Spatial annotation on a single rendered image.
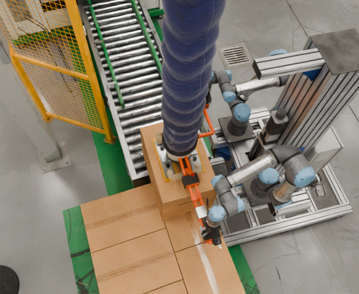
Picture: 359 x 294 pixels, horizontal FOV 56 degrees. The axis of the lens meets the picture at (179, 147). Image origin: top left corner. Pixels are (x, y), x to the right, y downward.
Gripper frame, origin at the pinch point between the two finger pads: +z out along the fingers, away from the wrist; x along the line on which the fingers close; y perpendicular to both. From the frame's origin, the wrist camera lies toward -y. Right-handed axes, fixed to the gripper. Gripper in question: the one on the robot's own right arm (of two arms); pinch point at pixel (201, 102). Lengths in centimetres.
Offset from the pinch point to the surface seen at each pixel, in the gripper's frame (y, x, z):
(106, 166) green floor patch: -27, -83, 120
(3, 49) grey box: -46, -117, -40
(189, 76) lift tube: 39, -27, -86
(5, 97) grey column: -49, -135, 8
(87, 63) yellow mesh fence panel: -57, -71, -1
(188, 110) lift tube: 41, -27, -61
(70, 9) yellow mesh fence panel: -58, -72, -50
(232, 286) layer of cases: 119, -10, 64
